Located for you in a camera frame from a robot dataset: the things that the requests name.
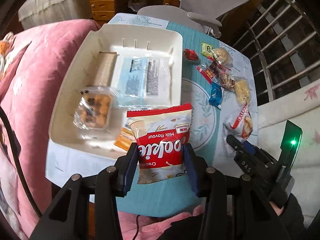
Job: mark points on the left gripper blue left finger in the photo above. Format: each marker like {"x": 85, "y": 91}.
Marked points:
{"x": 126, "y": 167}

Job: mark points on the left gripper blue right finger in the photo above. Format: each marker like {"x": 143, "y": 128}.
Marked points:
{"x": 196, "y": 170}

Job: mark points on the red white cookie bag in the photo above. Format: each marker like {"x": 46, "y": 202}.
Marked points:
{"x": 160, "y": 135}

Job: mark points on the white orange snack packet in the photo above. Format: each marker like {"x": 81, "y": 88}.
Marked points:
{"x": 240, "y": 125}

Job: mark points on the blue candy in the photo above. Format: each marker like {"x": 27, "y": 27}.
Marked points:
{"x": 216, "y": 95}

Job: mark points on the white light-blue snack bag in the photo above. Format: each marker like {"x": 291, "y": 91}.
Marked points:
{"x": 143, "y": 81}

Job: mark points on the nut mix clear packet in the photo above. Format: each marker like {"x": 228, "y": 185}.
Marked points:
{"x": 226, "y": 81}

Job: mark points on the round cracker clear pack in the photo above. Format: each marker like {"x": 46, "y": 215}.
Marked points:
{"x": 222, "y": 56}

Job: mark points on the right forearm black sleeve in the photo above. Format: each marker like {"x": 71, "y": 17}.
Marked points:
{"x": 293, "y": 220}

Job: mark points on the clear tub of cookies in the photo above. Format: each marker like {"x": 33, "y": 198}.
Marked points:
{"x": 94, "y": 108}

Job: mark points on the white floral sofa cushion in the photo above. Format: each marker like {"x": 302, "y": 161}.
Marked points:
{"x": 302, "y": 108}

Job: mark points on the white teal leaf tablecloth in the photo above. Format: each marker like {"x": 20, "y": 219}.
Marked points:
{"x": 172, "y": 196}

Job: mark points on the red strip snack packet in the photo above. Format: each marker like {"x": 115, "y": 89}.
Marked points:
{"x": 207, "y": 73}

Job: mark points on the beige wafer bar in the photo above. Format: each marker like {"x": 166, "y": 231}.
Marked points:
{"x": 104, "y": 65}

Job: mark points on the white plastic storage bin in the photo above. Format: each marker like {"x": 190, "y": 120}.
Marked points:
{"x": 126, "y": 41}

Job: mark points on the dark red chocolate packet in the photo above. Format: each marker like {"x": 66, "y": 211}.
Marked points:
{"x": 216, "y": 68}

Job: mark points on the red round wrapped candy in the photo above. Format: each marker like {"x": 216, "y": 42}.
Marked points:
{"x": 190, "y": 55}

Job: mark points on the yellow green candy packet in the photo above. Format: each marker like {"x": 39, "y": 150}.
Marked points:
{"x": 206, "y": 50}

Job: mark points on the metal window railing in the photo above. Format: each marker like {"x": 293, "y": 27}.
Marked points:
{"x": 282, "y": 45}

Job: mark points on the pink blanket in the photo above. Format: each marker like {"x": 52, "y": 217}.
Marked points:
{"x": 39, "y": 60}

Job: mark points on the grey office chair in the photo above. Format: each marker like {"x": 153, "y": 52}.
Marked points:
{"x": 200, "y": 15}

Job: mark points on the white lace cloth cover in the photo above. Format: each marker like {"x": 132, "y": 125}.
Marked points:
{"x": 38, "y": 12}

